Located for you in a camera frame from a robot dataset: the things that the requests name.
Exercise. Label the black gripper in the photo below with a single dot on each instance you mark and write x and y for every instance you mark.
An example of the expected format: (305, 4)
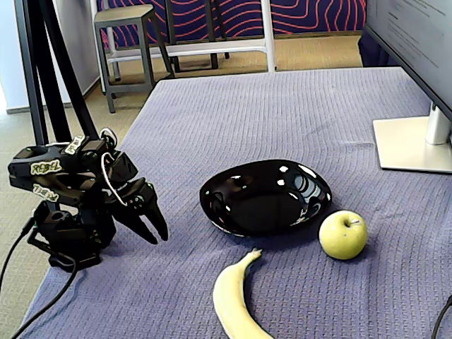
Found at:
(142, 198)

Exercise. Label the yellow banana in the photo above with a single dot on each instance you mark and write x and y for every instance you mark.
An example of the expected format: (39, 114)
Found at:
(231, 303)

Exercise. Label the black robot arm with stickers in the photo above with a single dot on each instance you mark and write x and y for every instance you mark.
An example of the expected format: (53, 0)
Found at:
(46, 176)

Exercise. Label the black glossy bowl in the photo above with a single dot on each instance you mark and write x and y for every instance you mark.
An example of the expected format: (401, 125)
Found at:
(265, 197)

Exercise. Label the blue woven table cloth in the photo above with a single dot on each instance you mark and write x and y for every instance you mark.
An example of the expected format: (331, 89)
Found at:
(282, 123)

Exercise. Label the green apple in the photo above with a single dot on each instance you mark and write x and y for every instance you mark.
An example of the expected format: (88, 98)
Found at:
(343, 234)

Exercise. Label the black chair legs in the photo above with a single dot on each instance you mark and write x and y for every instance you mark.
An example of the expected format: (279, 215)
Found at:
(213, 35)

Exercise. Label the grey metal stool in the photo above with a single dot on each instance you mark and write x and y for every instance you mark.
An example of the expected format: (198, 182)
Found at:
(123, 16)

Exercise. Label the purple panel with red waves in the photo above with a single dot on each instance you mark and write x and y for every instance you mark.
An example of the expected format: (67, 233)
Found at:
(310, 16)

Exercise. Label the silver monitor stand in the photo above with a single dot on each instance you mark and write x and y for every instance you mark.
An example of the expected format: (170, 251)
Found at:
(402, 144)

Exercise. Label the dark blue seat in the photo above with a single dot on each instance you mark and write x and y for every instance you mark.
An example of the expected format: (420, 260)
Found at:
(374, 53)

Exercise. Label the computer monitor screen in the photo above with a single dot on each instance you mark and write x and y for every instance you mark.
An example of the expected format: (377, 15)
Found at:
(413, 39)

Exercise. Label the black camera stand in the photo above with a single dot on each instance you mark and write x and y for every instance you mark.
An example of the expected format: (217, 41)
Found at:
(33, 70)

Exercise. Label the white metal frame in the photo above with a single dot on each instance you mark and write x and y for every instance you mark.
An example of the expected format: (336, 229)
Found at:
(268, 35)

